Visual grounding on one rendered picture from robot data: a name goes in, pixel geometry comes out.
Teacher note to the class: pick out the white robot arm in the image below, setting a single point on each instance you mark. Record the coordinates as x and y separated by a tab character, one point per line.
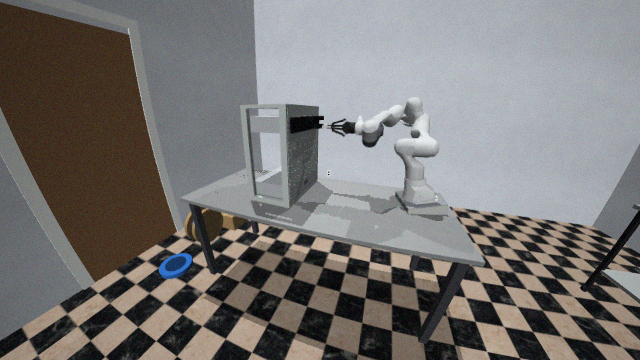
416	190

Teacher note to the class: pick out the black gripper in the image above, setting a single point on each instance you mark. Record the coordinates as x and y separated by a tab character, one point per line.
346	128

